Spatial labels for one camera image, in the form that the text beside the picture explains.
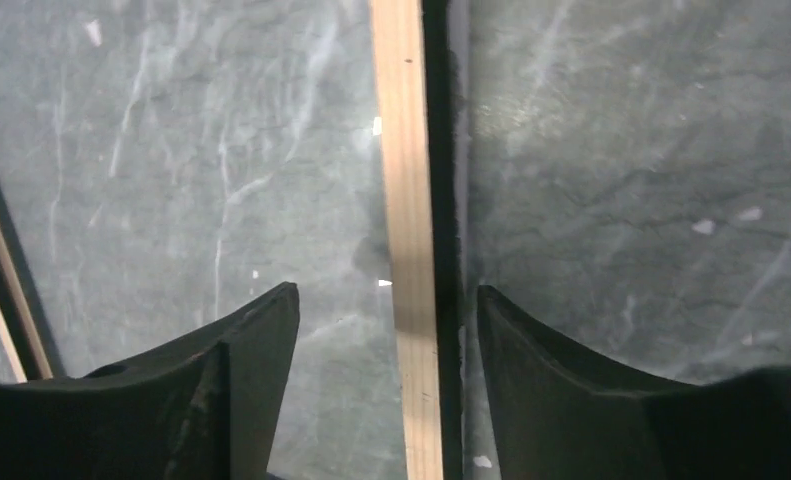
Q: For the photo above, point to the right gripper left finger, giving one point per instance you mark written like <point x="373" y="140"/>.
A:
<point x="202" y="406"/>

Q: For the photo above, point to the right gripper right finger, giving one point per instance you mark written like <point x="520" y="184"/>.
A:
<point x="562" y="411"/>

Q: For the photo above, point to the wooden picture frame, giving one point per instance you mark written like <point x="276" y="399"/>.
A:
<point x="164" y="162"/>

